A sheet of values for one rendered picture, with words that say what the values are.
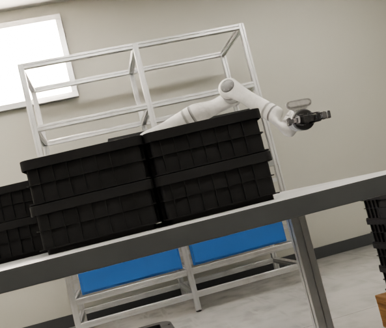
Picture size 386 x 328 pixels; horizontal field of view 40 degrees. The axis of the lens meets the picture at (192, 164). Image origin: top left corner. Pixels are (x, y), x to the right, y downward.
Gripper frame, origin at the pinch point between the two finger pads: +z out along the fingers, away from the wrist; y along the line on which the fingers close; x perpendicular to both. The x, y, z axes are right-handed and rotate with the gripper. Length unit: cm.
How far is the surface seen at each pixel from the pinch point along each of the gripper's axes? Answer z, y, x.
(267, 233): -216, -11, -72
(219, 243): -211, 25, -71
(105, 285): -198, 109, -82
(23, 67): -210, 138, 78
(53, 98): -293, 138, 66
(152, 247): 73, 55, -21
